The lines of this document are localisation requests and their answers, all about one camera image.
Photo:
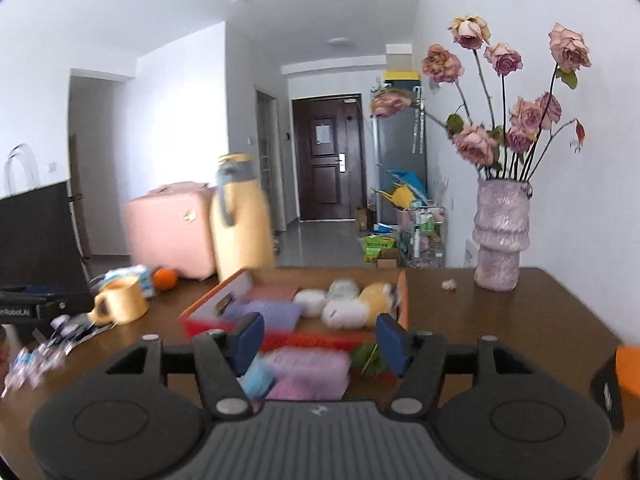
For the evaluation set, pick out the blue white tissue pack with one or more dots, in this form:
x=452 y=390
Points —
x=142 y=277

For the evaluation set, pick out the storage cart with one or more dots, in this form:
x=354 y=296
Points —
x=425 y=235

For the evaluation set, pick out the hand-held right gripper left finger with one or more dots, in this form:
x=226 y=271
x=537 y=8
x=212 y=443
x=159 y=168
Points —
x=248 y=342

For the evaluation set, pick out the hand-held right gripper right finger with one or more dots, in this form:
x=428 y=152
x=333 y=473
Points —
x=392 y=342

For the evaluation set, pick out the fallen dried petal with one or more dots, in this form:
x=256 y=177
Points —
x=449 y=285

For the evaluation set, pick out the beige cardboard box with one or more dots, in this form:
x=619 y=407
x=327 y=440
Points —
x=400 y=57

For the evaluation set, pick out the yellow mug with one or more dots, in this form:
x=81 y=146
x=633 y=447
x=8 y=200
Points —
x=125 y=300

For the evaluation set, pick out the dark wooden door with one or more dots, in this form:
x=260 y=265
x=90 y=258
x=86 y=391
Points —
x=330 y=185

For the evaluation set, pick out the green bag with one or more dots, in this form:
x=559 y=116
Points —
x=380 y=247

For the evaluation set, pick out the pile of small wrappers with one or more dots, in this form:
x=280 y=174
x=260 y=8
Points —
x=45 y=350

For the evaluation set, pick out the blue and yellow bags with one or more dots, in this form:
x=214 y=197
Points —
x=402 y=190

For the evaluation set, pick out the yellow white plush toy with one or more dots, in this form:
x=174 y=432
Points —
x=377 y=300

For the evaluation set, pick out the purple ceramic vase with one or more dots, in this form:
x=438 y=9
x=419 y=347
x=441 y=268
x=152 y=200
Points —
x=500 y=240

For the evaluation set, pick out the pink suitcase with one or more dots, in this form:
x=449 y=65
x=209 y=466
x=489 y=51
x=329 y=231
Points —
x=170 y=235

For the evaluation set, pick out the white towel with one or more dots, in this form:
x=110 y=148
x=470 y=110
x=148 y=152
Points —
x=345 y=314

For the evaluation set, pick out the black paper bag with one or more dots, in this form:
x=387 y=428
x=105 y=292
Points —
x=35 y=235

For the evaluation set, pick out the blue tissue packet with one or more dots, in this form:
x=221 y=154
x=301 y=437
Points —
x=255 y=382

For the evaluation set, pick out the bunch of dried pink roses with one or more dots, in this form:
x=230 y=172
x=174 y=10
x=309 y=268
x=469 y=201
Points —
x=475 y=142

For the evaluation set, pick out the yellow box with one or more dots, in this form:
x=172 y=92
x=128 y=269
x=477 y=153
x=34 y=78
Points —
x=400 y=75

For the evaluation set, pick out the white round sponge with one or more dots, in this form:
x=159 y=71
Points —
x=310 y=302

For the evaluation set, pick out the purple satin cloth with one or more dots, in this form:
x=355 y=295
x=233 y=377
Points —
x=307 y=375

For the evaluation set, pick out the orange black stand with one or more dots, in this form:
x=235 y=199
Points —
x=627 y=370

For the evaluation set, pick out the grey refrigerator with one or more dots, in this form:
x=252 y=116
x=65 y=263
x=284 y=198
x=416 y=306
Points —
x=400 y=160

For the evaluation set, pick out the round ceiling lamp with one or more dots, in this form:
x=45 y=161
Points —
x=338 y=41

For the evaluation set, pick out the purple towel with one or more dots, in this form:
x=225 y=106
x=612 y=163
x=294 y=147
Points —
x=265 y=315

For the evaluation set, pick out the yellow thermos jug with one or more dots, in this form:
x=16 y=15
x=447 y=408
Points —
x=245 y=230

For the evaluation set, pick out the white mesh ball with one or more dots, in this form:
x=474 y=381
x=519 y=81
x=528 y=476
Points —
x=344 y=289

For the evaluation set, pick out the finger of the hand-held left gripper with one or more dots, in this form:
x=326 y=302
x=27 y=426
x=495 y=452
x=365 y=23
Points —
x=75 y=307

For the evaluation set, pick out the red cardboard box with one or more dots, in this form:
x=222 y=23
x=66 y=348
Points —
x=215 y=305

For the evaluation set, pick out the white paper notice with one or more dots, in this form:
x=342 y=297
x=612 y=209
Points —
x=323 y=131

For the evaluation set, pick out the orange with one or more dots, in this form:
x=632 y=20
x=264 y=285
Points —
x=165 y=280

